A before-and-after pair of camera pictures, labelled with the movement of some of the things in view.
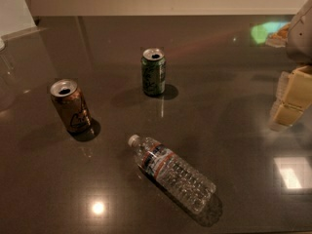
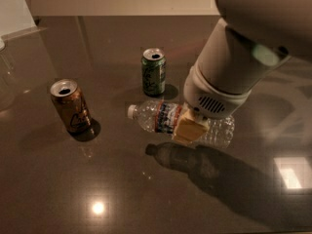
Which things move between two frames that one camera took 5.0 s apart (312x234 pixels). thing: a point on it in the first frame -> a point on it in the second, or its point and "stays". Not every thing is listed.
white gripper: (300, 36) -> (208, 97)
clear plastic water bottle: (191, 189) -> (162, 117)
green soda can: (153, 67) stays
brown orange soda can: (70, 104) stays
